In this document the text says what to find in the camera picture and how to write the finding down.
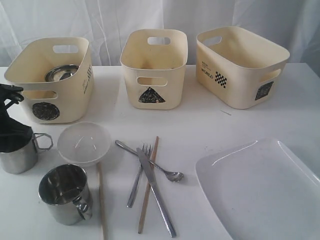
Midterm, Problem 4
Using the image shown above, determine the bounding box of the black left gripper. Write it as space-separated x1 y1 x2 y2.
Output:
0 83 33 153

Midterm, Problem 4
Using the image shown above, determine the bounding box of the steel mug with wire handle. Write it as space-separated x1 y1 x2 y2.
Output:
0 133 54 175

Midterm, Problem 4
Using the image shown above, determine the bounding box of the white plastic bowl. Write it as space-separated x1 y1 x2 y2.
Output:
57 122 112 168

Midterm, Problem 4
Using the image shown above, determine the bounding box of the steel mug front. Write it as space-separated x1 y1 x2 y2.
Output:
38 164 93 226

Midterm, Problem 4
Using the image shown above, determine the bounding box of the steel bowl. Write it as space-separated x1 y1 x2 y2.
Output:
44 64 79 82

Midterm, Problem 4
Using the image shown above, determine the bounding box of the steel fork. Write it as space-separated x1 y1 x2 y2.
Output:
127 144 152 208

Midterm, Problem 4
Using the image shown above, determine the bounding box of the steel knife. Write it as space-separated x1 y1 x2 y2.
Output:
136 147 177 238

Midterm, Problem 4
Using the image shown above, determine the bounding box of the wooden chopstick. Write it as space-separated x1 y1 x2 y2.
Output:
96 162 108 240
137 135 160 234

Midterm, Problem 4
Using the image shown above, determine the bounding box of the steel spoon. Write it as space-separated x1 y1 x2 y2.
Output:
115 140 184 183

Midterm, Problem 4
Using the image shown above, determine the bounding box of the cream bin circle mark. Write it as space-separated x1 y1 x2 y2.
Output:
4 37 94 124

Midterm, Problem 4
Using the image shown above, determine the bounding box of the cream bin triangle mark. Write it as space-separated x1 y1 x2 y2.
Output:
120 29 188 110

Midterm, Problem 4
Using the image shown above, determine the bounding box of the cream bin square mark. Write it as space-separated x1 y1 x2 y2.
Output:
196 26 290 110

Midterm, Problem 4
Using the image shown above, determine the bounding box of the white rectangular plate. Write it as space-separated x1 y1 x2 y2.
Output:
195 138 320 240

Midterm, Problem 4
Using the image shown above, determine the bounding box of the white curtain backdrop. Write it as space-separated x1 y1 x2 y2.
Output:
0 0 320 72

